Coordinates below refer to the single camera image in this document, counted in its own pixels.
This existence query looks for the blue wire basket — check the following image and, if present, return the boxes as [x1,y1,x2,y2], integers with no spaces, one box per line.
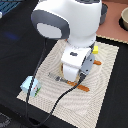
[0,0,26,16]

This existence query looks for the yellow butter box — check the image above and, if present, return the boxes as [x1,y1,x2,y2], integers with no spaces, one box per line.
[92,46,99,54]

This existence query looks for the light blue carton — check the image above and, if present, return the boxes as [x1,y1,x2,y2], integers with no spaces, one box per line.
[20,76,41,97]

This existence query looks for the knife with orange handle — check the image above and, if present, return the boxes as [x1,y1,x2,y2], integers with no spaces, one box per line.
[93,60,102,65]

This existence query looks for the brown toy stove board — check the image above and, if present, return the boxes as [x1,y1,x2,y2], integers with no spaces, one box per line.
[97,0,128,43]

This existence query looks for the fork with orange handle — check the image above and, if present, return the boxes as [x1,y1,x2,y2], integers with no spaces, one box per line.
[48,73,90,92]

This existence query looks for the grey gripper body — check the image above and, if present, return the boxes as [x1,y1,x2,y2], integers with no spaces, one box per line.
[80,54,95,75]

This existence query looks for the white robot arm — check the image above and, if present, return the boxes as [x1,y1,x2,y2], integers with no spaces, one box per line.
[31,0,102,81]

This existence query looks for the large grey pot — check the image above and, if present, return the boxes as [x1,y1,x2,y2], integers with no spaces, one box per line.
[100,3,108,25]

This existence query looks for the beige woven placemat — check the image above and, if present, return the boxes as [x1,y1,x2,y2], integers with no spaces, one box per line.
[16,36,120,128]

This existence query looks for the beige round plate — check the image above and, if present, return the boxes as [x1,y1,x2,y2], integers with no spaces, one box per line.
[60,64,64,77]

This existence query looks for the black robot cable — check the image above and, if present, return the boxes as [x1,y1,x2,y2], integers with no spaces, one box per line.
[24,36,88,128]

